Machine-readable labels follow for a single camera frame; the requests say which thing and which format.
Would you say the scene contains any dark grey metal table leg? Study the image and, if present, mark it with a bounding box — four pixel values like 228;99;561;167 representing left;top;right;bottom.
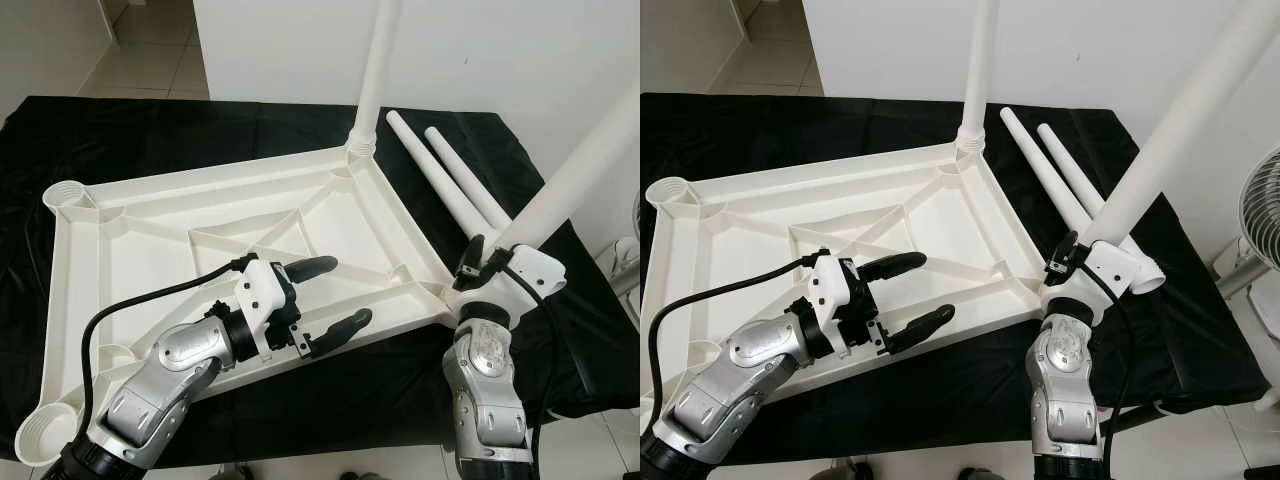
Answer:
1098;405;1171;436

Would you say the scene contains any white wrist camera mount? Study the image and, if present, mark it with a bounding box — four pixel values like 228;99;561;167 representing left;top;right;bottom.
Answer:
1065;238;1146;321
232;258;296;356
805;250;866;351
480;243;568;326

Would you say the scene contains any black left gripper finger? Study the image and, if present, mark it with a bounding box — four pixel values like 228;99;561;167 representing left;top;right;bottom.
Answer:
860;250;928;284
883;303;956;357
283;255;339;287
303;308;374;359

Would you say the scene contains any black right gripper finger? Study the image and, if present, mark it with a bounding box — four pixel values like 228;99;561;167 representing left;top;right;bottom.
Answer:
455;234;489;294
1045;230;1081;288

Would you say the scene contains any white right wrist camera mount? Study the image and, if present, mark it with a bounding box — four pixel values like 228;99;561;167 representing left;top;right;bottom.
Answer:
1065;238;1146;321
480;243;568;326

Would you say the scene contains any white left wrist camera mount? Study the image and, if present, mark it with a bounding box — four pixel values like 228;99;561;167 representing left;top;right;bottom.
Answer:
805;250;866;351
232;258;296;356

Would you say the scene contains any white plastic children table top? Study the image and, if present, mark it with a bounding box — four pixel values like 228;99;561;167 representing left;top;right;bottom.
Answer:
640;138;1069;441
15;140;471;469

